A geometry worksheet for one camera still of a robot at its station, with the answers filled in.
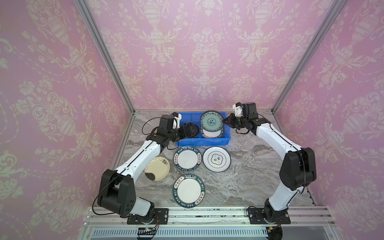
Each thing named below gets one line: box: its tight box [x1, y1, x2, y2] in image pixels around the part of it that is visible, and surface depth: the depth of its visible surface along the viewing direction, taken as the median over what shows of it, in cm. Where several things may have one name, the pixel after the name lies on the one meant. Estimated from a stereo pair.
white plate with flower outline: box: [202, 146, 232, 173], surface depth 96 cm
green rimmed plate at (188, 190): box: [172, 173, 206, 209], surface depth 83 cm
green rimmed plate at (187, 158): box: [173, 146, 202, 172], surface depth 97 cm
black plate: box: [180, 122, 200, 140], surface depth 74 cm
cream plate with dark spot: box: [144, 156, 171, 181], surface depth 91 cm
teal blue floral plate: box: [200, 110, 224, 132], surface depth 91 cm
